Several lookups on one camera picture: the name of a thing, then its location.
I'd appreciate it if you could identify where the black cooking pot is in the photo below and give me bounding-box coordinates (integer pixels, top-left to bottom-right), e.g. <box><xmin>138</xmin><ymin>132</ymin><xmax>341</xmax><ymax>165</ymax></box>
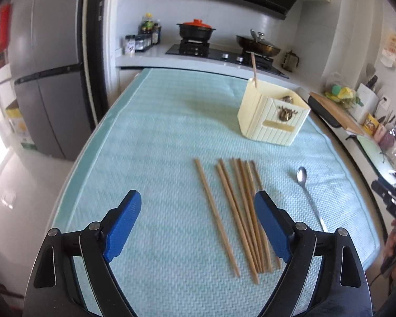
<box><xmin>176</xmin><ymin>23</ymin><xmax>216</xmax><ymax>40</ymax></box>

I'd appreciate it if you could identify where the green glass board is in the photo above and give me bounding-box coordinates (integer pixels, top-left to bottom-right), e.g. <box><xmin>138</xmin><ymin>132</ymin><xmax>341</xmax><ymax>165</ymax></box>
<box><xmin>358</xmin><ymin>135</ymin><xmax>396</xmax><ymax>175</ymax></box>

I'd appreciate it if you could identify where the dark glass kettle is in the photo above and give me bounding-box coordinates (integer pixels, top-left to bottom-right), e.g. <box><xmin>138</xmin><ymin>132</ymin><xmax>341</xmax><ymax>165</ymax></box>
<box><xmin>281</xmin><ymin>50</ymin><xmax>300</xmax><ymax>72</ymax></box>

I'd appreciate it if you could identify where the grey refrigerator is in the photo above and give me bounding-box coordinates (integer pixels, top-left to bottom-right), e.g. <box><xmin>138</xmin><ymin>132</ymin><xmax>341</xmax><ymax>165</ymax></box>
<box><xmin>7</xmin><ymin>0</ymin><xmax>96</xmax><ymax>161</ymax></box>

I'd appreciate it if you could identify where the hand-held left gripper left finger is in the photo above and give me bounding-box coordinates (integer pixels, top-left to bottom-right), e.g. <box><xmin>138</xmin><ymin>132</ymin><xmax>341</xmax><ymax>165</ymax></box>
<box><xmin>23</xmin><ymin>190</ymin><xmax>142</xmax><ymax>317</ymax></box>

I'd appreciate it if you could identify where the yellow snack packet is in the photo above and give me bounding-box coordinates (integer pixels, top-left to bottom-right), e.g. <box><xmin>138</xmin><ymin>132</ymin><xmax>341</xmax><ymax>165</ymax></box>
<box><xmin>363</xmin><ymin>114</ymin><xmax>380</xmax><ymax>134</ymax></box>

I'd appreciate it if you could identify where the teal woven table mat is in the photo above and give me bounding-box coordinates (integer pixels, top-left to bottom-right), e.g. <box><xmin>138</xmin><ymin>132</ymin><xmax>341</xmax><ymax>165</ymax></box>
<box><xmin>48</xmin><ymin>68</ymin><xmax>381</xmax><ymax>317</ymax></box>

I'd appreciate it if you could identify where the paper wall note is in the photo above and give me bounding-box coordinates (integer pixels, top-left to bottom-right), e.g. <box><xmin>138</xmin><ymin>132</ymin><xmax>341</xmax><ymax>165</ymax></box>
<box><xmin>381</xmin><ymin>31</ymin><xmax>396</xmax><ymax>68</ymax></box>

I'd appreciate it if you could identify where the long metal spoon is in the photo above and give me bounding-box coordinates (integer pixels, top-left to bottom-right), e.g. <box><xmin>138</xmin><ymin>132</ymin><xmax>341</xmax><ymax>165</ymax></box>
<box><xmin>296</xmin><ymin>167</ymin><xmax>329</xmax><ymax>233</ymax></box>

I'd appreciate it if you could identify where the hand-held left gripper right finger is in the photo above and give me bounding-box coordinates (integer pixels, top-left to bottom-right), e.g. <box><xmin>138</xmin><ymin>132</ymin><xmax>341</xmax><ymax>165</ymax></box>
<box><xmin>254</xmin><ymin>190</ymin><xmax>373</xmax><ymax>317</ymax></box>

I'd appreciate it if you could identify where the yellow cardboard box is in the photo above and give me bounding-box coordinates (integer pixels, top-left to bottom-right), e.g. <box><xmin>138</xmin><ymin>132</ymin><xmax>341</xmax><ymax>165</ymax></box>
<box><xmin>5</xmin><ymin>101</ymin><xmax>35</xmax><ymax>151</ymax></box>

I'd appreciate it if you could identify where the dark wok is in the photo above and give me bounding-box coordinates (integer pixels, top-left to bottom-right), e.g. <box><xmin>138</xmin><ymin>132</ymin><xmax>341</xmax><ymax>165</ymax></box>
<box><xmin>236</xmin><ymin>35</ymin><xmax>281</xmax><ymax>57</ymax></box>

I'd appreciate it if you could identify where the yellow cap sauce bottle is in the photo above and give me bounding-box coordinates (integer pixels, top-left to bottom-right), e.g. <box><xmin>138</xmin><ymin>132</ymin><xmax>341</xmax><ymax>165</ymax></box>
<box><xmin>142</xmin><ymin>13</ymin><xmax>154</xmax><ymax>37</ymax></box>

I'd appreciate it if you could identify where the wooden cutting board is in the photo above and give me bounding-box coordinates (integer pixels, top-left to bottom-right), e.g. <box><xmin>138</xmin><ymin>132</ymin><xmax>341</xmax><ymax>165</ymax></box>
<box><xmin>308</xmin><ymin>92</ymin><xmax>365</xmax><ymax>136</ymax></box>

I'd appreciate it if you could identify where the cream ribbed utensil holder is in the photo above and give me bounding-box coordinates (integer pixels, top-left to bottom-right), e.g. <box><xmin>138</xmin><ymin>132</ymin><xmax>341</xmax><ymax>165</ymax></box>
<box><xmin>237</xmin><ymin>78</ymin><xmax>311</xmax><ymax>147</ymax></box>

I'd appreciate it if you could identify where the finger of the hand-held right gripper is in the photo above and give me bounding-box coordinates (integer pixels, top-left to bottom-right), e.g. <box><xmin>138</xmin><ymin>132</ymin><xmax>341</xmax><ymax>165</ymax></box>
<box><xmin>371</xmin><ymin>176</ymin><xmax>396</xmax><ymax>200</ymax></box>
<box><xmin>384</xmin><ymin>196</ymin><xmax>396</xmax><ymax>220</ymax></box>

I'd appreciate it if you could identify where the orange pot lid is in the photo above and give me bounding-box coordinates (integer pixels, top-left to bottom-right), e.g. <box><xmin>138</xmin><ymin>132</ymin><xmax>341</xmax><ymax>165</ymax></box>
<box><xmin>184</xmin><ymin>19</ymin><xmax>213</xmax><ymax>30</ymax></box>

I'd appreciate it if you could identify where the red paper sheet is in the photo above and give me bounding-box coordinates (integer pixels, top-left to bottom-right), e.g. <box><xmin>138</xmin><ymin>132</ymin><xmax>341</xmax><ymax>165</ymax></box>
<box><xmin>0</xmin><ymin>3</ymin><xmax>13</xmax><ymax>48</ymax></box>

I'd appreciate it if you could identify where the white wall socket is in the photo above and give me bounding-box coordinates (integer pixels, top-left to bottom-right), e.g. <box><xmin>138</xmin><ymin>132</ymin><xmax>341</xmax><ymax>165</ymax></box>
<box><xmin>378</xmin><ymin>96</ymin><xmax>393</xmax><ymax>113</ymax></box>

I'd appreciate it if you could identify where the yellow green bundle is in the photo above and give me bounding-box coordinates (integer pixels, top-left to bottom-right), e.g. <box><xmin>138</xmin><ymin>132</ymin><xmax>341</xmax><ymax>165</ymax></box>
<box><xmin>323</xmin><ymin>84</ymin><xmax>362</xmax><ymax>108</ymax></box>

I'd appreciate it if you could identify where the white knife block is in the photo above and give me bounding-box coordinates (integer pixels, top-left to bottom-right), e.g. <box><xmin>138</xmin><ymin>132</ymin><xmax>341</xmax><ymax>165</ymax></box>
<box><xmin>355</xmin><ymin>76</ymin><xmax>380</xmax><ymax>123</ymax></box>

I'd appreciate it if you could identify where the black gas cooktop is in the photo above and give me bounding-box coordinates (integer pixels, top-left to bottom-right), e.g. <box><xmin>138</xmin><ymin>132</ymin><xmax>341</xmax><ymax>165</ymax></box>
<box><xmin>165</xmin><ymin>41</ymin><xmax>289</xmax><ymax>79</ymax></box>

